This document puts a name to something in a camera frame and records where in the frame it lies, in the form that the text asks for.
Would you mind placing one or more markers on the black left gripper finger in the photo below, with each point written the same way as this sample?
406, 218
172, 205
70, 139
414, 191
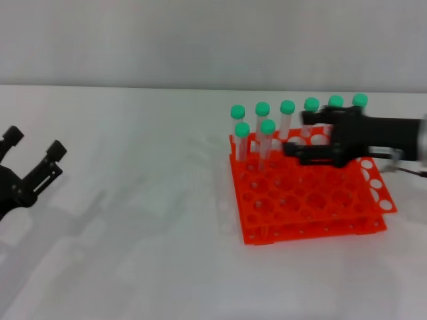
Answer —
50, 163
11, 136

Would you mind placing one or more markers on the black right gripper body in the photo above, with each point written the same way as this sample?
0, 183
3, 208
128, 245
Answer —
373, 136

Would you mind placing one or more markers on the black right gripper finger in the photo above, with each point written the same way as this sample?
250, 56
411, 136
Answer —
317, 155
320, 116

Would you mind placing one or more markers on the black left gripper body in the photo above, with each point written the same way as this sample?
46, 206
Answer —
13, 193

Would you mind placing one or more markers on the clear test tube green cap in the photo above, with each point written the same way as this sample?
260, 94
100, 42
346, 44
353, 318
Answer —
237, 111
242, 129
287, 106
336, 100
262, 108
268, 126
312, 104
360, 99

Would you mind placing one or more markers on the orange test tube rack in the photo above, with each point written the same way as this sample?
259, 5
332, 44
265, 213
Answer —
300, 200

